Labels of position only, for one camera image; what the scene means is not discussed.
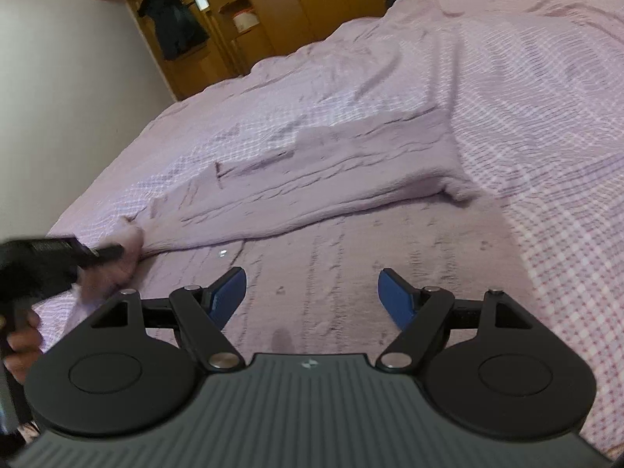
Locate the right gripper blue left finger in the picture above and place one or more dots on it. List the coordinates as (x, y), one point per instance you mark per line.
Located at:
(221, 299)

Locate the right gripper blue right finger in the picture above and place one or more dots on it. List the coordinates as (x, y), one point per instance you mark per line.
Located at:
(398, 297)

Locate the lilac knitted sweater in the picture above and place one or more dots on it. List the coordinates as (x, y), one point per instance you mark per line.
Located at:
(312, 204)

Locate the person's left hand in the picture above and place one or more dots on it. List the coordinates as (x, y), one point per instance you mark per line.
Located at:
(25, 344)

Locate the pink checked bed sheet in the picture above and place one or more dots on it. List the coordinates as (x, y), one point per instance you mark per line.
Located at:
(534, 93)

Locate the dark hanging garment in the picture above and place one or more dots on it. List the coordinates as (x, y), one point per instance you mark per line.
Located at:
(177, 30)

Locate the white container on shelf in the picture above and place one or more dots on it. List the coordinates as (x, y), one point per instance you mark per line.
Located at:
(244, 20)

